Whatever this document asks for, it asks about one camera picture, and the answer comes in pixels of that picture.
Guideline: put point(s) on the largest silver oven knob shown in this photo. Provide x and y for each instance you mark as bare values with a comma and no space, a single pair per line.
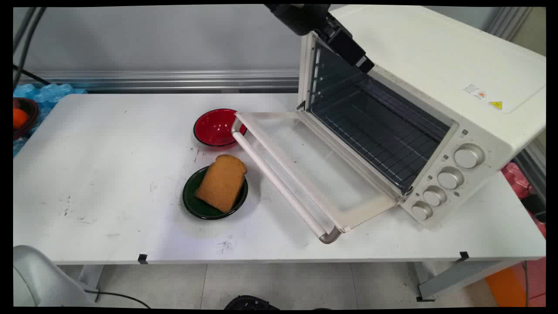
468,155

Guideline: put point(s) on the dark green plate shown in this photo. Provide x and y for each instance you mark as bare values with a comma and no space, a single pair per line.
194,203

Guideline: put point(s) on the red plastic bag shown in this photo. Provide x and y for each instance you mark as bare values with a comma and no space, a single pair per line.
516,181

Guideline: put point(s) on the cream toaster oven body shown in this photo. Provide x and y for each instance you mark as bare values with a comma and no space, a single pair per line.
427,56

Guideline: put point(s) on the oven warning sticker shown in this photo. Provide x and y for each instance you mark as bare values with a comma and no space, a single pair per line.
481,95

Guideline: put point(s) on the aluminium wall rail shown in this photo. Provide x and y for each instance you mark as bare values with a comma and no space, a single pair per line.
174,80

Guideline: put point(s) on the black table edge clip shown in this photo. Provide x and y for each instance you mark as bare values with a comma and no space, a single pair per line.
464,255
142,258

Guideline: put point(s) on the orange box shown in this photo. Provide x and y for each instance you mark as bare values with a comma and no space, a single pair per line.
510,285

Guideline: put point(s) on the grey plastic chair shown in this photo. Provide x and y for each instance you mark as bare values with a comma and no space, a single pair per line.
39,279

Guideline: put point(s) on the orange fruit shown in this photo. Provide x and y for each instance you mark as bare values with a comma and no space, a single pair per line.
19,118

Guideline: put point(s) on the brown bread slice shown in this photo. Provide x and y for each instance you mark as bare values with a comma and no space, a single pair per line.
222,183

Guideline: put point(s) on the red bowl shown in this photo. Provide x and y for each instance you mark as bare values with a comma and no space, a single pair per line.
216,128

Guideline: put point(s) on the black object on floor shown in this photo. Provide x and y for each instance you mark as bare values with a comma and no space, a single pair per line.
250,303

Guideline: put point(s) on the grey metal table leg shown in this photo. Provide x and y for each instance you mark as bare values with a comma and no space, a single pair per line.
457,277

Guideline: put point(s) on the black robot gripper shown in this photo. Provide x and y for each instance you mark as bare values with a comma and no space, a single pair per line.
301,17

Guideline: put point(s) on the dark brown bowl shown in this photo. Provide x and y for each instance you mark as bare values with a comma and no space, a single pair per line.
31,111

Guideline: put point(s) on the smallest silver oven knob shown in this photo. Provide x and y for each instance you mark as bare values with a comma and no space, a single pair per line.
421,211

